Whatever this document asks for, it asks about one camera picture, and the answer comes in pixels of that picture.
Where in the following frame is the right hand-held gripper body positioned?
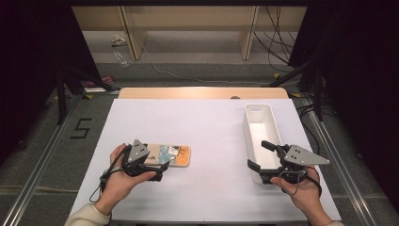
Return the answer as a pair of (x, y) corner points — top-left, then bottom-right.
(272, 143), (331, 185)

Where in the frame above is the pink packet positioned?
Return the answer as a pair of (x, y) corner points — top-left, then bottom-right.
(86, 74), (115, 89)

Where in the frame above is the light wooden shelf unit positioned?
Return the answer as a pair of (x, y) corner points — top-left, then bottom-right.
(71, 5), (308, 61)

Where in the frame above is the person's left hand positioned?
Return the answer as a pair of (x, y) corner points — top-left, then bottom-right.
(93, 143), (158, 216)

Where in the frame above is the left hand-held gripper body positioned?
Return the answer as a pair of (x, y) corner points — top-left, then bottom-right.
(121, 138), (156, 177)

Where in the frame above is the white floor cable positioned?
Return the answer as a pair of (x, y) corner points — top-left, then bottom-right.
(137, 37), (262, 86)

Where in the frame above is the metal floor rail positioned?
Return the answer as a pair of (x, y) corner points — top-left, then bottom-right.
(1, 93), (83, 226)
(302, 97), (377, 226)

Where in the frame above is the dark curtain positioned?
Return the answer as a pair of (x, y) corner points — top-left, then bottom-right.
(288, 0), (399, 215)
(0, 0), (102, 164)

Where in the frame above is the small white floor object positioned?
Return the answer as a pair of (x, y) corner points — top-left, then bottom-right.
(111, 34), (127, 48)

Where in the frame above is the bundle of black cables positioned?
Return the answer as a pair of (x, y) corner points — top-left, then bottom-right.
(253, 5), (297, 73)

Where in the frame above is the clear plastic wrapper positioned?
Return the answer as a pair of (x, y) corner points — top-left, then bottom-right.
(113, 51), (130, 68)

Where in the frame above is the person's right hand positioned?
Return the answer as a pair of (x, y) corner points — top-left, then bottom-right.
(270, 166), (328, 218)

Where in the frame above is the small snack packet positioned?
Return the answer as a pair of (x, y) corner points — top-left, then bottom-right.
(144, 143), (192, 168)

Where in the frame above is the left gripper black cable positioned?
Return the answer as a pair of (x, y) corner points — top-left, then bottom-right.
(88, 145), (133, 203)

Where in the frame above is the white plastic storage bin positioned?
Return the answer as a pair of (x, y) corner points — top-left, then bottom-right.
(243, 104), (291, 185)

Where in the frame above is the white table cover sheet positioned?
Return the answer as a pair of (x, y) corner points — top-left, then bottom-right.
(68, 98), (343, 222)

